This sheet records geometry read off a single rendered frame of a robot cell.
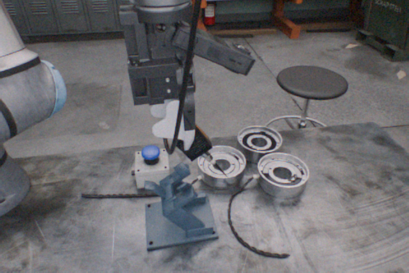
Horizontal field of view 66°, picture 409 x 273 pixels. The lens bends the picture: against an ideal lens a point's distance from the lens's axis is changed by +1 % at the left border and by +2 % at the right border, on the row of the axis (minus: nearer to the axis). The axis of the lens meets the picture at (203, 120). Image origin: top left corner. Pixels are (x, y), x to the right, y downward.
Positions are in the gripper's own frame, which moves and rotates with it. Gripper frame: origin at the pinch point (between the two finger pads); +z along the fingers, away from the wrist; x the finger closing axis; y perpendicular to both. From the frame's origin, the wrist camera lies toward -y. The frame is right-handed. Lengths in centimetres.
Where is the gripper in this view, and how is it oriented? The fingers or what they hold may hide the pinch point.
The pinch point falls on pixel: (188, 135)
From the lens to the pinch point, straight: 48.8
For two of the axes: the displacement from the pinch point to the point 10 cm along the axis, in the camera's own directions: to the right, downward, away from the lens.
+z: 0.3, 8.3, 5.6
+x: 1.9, 5.5, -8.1
